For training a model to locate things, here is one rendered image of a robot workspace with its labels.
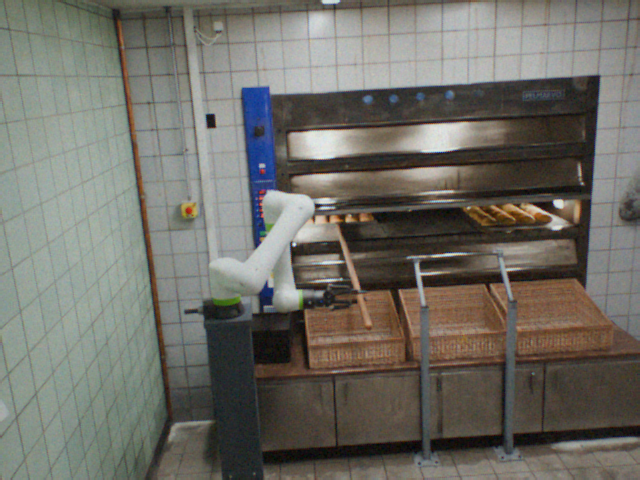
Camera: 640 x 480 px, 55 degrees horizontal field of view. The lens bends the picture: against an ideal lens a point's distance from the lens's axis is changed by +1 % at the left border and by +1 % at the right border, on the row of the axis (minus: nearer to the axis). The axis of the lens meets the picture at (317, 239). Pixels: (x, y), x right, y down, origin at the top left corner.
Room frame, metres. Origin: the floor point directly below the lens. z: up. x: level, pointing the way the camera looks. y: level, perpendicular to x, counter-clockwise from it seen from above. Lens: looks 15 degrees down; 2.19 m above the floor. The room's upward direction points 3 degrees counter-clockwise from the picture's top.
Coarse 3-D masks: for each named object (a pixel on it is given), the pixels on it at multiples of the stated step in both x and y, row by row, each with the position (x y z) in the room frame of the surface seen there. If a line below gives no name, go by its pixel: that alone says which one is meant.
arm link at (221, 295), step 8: (216, 264) 2.46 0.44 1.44; (224, 264) 2.45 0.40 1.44; (232, 264) 2.43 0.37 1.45; (208, 272) 2.49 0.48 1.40; (216, 272) 2.44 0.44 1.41; (224, 272) 2.41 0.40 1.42; (216, 280) 2.44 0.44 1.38; (224, 280) 2.40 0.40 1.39; (216, 288) 2.45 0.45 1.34; (224, 288) 2.43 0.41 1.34; (216, 296) 2.45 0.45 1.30; (224, 296) 2.44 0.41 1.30; (232, 296) 2.45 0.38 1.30; (216, 304) 2.46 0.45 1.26; (224, 304) 2.44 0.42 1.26
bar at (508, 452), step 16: (400, 256) 3.29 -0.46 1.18; (416, 256) 3.28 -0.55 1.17; (432, 256) 3.28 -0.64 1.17; (448, 256) 3.28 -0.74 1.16; (464, 256) 3.29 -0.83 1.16; (416, 272) 3.23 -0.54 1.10; (512, 304) 3.07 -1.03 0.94; (512, 320) 3.07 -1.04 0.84; (512, 336) 3.07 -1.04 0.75; (512, 352) 3.07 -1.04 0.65; (512, 368) 3.07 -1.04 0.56; (512, 384) 3.07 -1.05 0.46; (512, 400) 3.07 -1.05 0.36; (512, 416) 3.07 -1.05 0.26; (512, 432) 3.07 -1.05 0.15; (496, 448) 3.13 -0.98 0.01; (512, 448) 3.07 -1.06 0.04; (416, 464) 3.02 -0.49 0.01; (432, 464) 3.01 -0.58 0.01
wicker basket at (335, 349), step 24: (312, 312) 3.57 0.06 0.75; (336, 312) 3.57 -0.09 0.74; (360, 312) 3.58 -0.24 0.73; (384, 312) 3.58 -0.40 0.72; (336, 336) 3.53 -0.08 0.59; (360, 336) 3.52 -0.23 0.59; (384, 336) 3.51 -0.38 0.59; (312, 360) 3.23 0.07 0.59; (336, 360) 3.14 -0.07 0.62; (360, 360) 3.14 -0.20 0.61; (384, 360) 3.15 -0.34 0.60
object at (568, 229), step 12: (516, 228) 3.73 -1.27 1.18; (528, 228) 3.71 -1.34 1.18; (540, 228) 3.71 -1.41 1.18; (552, 228) 3.69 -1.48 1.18; (564, 228) 3.69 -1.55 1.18; (576, 228) 3.68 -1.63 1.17; (336, 240) 3.70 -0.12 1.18; (348, 240) 3.68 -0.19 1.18; (360, 240) 3.66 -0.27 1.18; (372, 240) 3.65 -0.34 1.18; (384, 240) 3.65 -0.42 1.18; (396, 240) 3.65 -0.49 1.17; (408, 240) 3.65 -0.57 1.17; (420, 240) 3.65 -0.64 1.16; (432, 240) 3.66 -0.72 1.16; (444, 240) 3.66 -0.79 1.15; (456, 240) 3.66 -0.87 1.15; (468, 240) 3.66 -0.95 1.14
